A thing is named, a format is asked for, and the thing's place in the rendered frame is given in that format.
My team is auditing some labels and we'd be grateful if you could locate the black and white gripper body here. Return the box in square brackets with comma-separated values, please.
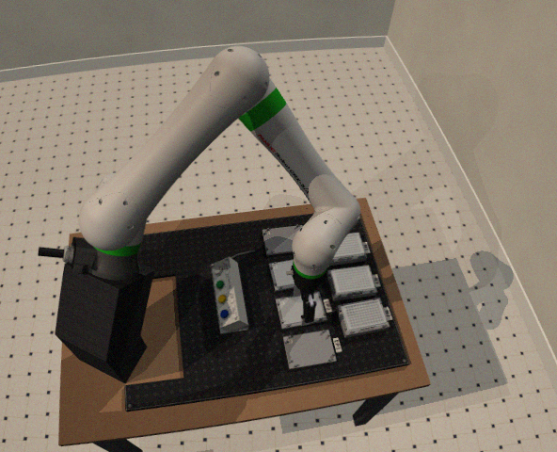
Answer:
[294, 282, 319, 298]

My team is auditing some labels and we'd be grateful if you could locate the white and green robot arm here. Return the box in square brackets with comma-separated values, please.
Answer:
[38, 46, 360, 288]

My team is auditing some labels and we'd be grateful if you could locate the white operator panel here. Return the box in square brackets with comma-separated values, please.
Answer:
[211, 250, 255, 334]

